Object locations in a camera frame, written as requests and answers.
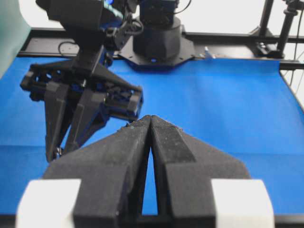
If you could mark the black aluminium frame rail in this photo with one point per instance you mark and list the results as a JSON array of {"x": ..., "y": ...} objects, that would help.
[{"x": 55, "y": 42}]

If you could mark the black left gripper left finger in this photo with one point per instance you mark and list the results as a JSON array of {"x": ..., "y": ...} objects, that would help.
[{"x": 88, "y": 187}]

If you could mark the blue table mat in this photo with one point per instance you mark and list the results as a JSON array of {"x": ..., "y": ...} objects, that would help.
[{"x": 242, "y": 107}]

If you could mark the black camera stand post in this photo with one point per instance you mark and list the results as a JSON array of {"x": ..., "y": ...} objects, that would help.
[{"x": 286, "y": 28}]

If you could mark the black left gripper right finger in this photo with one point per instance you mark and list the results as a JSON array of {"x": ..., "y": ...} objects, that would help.
[{"x": 199, "y": 186}]

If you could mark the green board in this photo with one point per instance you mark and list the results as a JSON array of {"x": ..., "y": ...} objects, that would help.
[{"x": 14, "y": 31}]

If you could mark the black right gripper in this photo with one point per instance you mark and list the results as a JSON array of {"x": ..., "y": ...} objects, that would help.
[{"x": 87, "y": 98}]

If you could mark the small metal shaft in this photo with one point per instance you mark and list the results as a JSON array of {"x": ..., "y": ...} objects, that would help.
[{"x": 58, "y": 152}]

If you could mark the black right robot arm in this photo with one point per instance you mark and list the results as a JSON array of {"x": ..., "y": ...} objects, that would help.
[{"x": 96, "y": 26}]

